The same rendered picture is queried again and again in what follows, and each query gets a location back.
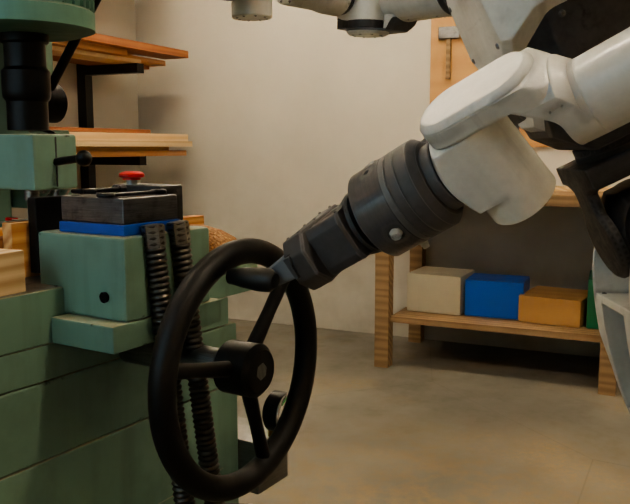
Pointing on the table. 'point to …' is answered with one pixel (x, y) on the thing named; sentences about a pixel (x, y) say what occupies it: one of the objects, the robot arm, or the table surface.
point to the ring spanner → (130, 193)
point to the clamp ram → (41, 212)
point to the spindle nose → (25, 80)
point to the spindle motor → (38, 18)
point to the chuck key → (101, 190)
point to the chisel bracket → (26, 162)
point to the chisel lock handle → (75, 159)
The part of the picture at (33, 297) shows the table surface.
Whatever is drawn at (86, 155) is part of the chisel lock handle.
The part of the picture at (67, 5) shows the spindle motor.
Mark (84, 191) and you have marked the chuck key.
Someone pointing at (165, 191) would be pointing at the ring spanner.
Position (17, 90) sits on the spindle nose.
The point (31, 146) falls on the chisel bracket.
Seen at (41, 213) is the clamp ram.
